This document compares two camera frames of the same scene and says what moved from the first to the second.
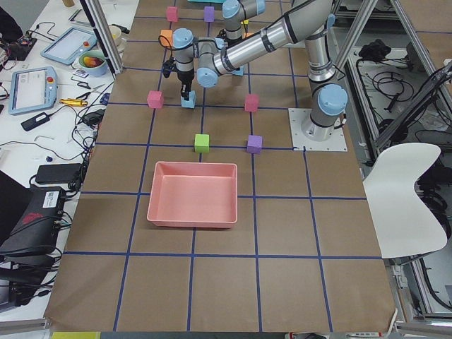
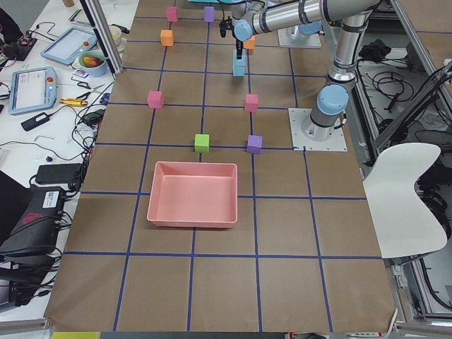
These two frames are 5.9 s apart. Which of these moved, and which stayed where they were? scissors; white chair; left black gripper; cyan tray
Moved: left black gripper
Stayed: white chair; scissors; cyan tray
